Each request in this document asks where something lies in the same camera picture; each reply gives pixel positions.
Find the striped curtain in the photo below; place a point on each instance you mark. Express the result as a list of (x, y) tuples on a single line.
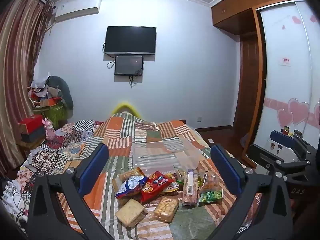
[(17, 67)]

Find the wall outlet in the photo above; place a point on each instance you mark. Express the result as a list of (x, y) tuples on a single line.
[(199, 119)]

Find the red box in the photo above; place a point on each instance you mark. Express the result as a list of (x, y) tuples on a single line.
[(31, 127)]

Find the clear orange biscuit stick packet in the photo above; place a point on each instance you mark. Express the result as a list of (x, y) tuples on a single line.
[(130, 174)]

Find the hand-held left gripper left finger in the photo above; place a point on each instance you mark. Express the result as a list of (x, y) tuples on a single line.
[(98, 162)]

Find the striped patchwork blanket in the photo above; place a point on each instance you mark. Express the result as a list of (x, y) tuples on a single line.
[(120, 140)]

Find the white stickered case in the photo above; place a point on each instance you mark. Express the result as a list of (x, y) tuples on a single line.
[(285, 152)]

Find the dark cloth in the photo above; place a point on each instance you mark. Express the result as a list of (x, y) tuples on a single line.
[(245, 140)]

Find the white air conditioner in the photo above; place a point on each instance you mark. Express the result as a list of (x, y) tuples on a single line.
[(77, 7)]

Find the wooden wardrobe with white doors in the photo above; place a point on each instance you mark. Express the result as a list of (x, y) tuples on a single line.
[(287, 55)]

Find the checkered patchwork quilt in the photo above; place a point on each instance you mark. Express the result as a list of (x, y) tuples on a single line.
[(60, 152)]

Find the yellow green snack packet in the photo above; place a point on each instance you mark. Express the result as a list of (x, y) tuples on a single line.
[(180, 179)]

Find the red snack bag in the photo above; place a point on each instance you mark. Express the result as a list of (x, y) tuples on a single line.
[(153, 185)]

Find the small black monitor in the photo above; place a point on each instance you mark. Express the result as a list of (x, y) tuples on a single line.
[(129, 65)]

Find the yellow bed end object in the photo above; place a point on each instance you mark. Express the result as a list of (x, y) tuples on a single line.
[(126, 107)]

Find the square pale cracker pack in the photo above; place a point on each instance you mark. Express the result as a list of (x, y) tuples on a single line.
[(131, 212)]

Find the blue white snack bag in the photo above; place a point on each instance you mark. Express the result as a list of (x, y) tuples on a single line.
[(130, 187)]

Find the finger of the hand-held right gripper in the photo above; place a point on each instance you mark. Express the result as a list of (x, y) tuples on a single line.
[(260, 157), (278, 136)]

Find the grey pillow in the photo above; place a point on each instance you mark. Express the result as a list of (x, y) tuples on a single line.
[(65, 90)]

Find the black wall television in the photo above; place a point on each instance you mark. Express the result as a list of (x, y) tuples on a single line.
[(130, 40)]

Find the green bag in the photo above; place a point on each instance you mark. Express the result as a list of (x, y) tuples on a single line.
[(57, 115)]

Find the clear small cookie pack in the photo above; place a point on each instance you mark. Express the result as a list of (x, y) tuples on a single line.
[(166, 208)]

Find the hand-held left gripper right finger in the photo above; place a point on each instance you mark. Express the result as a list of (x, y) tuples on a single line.
[(224, 165)]

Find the long wafer packet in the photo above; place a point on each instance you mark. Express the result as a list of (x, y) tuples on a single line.
[(189, 188)]

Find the clear plastic storage box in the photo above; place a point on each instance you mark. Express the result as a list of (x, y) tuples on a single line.
[(160, 158)]

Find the pile of clothes and boxes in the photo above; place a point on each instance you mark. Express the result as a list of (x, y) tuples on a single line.
[(40, 92)]

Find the pink toy figure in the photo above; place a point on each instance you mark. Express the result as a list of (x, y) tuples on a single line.
[(49, 130)]

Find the orange cookie pack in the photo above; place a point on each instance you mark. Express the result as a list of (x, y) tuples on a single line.
[(208, 180)]

